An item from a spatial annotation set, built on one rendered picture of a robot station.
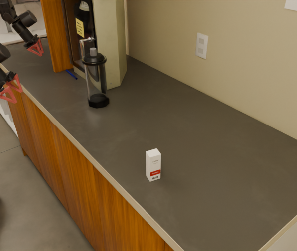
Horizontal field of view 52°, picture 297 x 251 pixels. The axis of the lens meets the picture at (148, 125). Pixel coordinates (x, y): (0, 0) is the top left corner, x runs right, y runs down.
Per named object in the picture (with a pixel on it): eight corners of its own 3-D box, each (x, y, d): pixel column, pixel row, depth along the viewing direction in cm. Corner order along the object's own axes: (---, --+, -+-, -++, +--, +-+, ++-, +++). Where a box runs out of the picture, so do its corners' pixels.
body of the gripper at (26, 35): (38, 36, 170) (29, 25, 166) (35, 42, 161) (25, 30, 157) (29, 42, 171) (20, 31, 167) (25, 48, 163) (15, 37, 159)
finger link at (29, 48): (48, 49, 172) (36, 35, 167) (45, 54, 166) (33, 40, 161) (38, 56, 173) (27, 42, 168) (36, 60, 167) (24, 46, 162)
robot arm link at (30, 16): (6, 11, 160) (1, 15, 153) (23, -1, 158) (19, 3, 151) (22, 30, 167) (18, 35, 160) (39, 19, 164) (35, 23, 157)
